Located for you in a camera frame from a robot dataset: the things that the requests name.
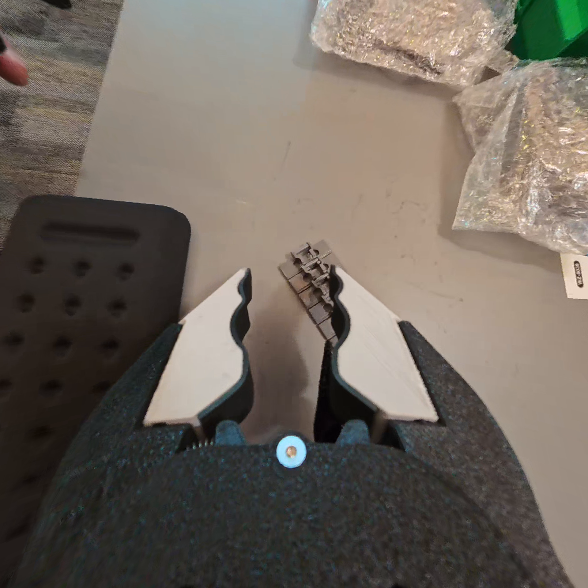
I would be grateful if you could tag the black perforated chair armrest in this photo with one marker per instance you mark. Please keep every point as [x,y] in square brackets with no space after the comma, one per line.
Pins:
[69,298]

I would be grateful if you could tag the green storage bin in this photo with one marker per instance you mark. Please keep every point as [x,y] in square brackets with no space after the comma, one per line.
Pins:
[551,27]

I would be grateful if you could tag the crumpled clear plastic bag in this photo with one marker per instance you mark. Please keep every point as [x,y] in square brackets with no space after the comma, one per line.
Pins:
[528,160]
[404,36]

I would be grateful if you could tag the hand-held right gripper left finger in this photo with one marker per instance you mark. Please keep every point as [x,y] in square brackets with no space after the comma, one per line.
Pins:
[197,367]

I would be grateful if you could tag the grey desk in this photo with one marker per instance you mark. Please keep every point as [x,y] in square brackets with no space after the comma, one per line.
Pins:
[275,138]

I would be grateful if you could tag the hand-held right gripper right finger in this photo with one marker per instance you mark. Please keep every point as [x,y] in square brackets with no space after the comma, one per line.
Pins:
[381,367]

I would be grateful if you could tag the person's left hand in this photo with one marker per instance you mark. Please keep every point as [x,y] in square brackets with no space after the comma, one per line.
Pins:
[11,69]

